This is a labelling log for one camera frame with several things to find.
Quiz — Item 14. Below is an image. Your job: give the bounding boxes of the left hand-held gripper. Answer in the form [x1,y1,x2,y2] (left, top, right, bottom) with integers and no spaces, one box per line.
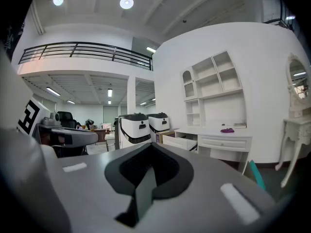
[0,45,99,233]

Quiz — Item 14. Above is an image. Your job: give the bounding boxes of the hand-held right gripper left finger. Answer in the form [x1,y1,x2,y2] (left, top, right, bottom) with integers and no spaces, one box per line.
[58,142,153,233]

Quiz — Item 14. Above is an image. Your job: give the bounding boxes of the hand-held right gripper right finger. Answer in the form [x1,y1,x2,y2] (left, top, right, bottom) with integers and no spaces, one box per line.
[136,142,277,233]

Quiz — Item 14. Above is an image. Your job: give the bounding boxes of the white desk with drawers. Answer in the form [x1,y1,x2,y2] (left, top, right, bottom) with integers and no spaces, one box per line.
[162,126,253,176]

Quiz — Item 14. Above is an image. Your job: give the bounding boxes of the wide shallow white drawer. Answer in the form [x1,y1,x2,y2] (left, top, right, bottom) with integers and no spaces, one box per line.
[198,134,253,153]

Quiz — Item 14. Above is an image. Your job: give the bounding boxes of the brown office desk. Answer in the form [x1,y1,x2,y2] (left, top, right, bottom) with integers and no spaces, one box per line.
[93,128,114,143]

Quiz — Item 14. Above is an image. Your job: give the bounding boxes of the black office chair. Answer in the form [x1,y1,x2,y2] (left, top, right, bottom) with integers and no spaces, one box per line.
[52,110,89,158]

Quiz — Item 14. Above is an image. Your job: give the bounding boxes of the white black-trimmed robot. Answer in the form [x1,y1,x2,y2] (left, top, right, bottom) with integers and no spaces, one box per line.
[146,112,171,140]
[113,112,152,150]

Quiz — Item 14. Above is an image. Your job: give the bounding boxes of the group of ceiling tube lights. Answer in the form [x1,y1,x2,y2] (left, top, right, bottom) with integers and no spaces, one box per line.
[46,46,157,106]

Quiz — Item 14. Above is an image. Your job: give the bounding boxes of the teal plastic item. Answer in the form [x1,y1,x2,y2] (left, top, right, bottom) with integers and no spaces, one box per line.
[247,159,267,191]

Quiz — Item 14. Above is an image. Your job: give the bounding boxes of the white shelf hutch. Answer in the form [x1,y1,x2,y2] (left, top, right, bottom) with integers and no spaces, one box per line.
[181,50,247,128]

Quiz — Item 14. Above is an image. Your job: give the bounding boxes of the black metal railing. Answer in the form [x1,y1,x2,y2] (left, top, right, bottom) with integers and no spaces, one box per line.
[18,42,154,71]
[263,0,296,33]

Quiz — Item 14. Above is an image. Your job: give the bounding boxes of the white vanity table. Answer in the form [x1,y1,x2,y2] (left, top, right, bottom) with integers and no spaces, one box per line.
[275,116,311,189]

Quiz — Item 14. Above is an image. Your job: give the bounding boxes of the black star-print shirt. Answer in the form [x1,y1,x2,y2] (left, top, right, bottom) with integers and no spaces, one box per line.
[0,8,26,60]

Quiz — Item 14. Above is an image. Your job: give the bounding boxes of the oval vanity mirror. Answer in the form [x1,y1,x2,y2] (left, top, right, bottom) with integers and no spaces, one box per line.
[285,52,311,118]

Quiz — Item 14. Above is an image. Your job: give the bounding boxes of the left hand-held gripper camera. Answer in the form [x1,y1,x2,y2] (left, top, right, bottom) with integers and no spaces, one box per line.
[41,112,62,129]

